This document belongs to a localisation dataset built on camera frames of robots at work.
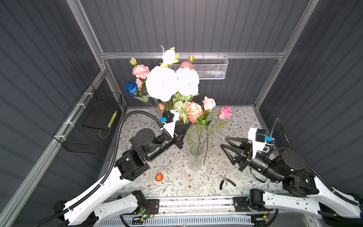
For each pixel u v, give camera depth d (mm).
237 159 442
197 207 740
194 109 558
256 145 417
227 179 824
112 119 756
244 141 478
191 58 656
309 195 411
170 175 846
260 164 431
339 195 414
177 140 461
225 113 587
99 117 760
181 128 493
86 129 719
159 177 839
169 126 445
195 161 886
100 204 416
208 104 608
